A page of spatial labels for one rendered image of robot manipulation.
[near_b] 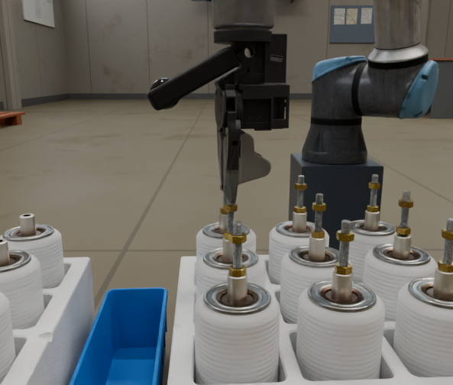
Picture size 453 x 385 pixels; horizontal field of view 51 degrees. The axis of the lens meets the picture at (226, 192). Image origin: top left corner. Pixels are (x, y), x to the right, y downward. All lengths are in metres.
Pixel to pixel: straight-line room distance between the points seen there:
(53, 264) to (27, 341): 0.18
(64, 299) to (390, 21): 0.76
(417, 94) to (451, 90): 5.08
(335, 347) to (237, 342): 0.10
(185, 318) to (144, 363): 0.26
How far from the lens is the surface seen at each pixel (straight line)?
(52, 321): 0.68
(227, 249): 0.63
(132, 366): 0.89
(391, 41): 1.01
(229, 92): 0.57
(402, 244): 0.69
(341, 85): 1.07
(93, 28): 10.32
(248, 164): 0.59
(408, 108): 1.03
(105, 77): 10.24
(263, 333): 0.52
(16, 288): 0.67
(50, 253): 0.78
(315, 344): 0.55
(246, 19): 0.57
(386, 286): 0.67
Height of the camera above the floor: 0.49
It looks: 14 degrees down
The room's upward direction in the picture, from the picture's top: straight up
